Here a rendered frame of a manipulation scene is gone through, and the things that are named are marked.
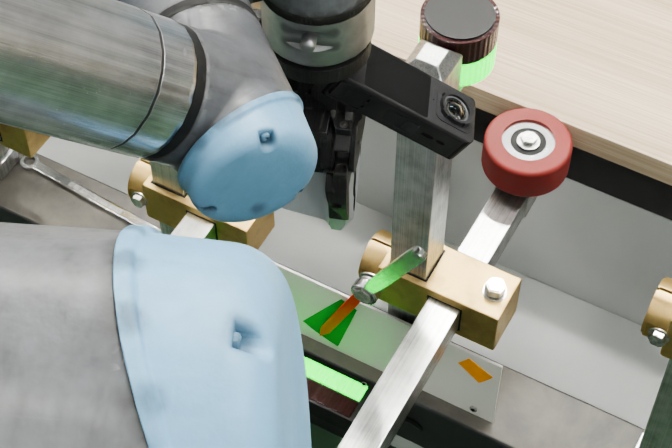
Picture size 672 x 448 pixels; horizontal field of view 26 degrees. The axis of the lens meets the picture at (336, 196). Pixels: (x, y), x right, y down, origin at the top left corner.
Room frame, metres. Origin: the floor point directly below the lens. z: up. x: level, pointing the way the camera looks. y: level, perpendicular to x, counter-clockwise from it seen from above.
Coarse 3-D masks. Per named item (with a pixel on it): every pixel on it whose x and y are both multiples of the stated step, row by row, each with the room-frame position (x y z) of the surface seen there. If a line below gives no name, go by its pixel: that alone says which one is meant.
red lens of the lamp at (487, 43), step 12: (492, 0) 0.79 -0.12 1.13; (420, 12) 0.78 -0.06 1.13; (420, 24) 0.77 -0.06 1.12; (420, 36) 0.77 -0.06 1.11; (432, 36) 0.76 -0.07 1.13; (492, 36) 0.76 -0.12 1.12; (456, 48) 0.75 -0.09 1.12; (468, 48) 0.75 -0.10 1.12; (480, 48) 0.75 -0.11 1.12; (492, 48) 0.76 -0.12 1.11; (468, 60) 0.75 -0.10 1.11
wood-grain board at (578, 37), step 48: (384, 0) 1.02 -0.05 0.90; (528, 0) 1.02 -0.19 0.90; (576, 0) 1.02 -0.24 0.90; (624, 0) 1.02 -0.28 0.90; (384, 48) 0.96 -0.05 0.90; (528, 48) 0.96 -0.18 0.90; (576, 48) 0.96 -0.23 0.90; (624, 48) 0.96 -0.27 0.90; (480, 96) 0.90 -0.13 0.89; (528, 96) 0.90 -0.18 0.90; (576, 96) 0.90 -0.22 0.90; (624, 96) 0.90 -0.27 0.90; (576, 144) 0.86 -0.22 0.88; (624, 144) 0.84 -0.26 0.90
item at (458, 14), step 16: (432, 0) 0.79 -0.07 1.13; (448, 0) 0.79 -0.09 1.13; (464, 0) 0.79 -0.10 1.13; (480, 0) 0.79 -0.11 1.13; (432, 16) 0.77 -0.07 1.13; (448, 16) 0.77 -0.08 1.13; (464, 16) 0.77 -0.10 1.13; (480, 16) 0.77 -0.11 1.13; (448, 32) 0.76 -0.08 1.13; (464, 32) 0.76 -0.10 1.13; (480, 32) 0.76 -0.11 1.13; (464, 64) 0.75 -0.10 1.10
